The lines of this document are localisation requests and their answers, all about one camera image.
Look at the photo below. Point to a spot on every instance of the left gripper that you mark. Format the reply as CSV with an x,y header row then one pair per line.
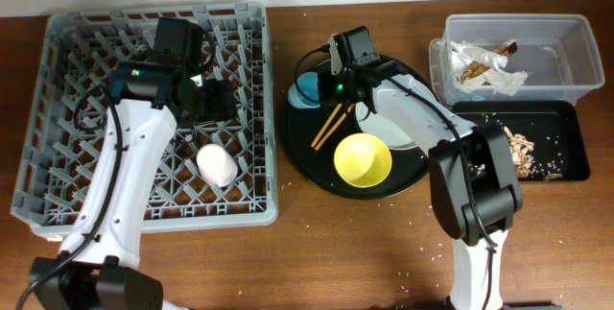
x,y
221,100

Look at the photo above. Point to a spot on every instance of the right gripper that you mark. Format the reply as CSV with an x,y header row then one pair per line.
x,y
328,90

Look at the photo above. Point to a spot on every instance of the wooden chopstick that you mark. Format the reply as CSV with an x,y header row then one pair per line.
x,y
329,126
346,111

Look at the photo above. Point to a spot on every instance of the blue plastic cup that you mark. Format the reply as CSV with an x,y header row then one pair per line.
x,y
305,95

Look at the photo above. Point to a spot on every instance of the pink plastic cup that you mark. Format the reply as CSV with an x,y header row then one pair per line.
x,y
216,165

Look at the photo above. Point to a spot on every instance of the grey round plate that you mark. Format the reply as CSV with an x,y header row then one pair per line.
x,y
384,129

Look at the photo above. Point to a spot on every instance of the yellow bowl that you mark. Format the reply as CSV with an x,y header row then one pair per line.
x,y
362,160

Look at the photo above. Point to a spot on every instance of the white paper napkins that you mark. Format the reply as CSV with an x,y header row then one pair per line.
x,y
500,80

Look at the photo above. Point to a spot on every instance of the brown food scraps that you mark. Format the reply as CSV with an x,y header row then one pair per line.
x,y
535,158

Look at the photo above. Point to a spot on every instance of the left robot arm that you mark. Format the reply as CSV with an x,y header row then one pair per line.
x,y
97,263

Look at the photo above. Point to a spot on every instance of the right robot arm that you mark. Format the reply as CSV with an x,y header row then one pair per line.
x,y
475,191

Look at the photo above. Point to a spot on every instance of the grey plastic dishwasher rack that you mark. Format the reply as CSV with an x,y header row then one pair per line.
x,y
80,50

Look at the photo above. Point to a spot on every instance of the clear plastic waste bin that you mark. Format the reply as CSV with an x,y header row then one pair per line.
x,y
558,51

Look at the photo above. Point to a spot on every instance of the round black serving tray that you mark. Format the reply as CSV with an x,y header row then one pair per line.
x,y
300,127

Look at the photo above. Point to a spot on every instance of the black rectangular tray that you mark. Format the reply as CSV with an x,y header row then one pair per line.
x,y
552,117

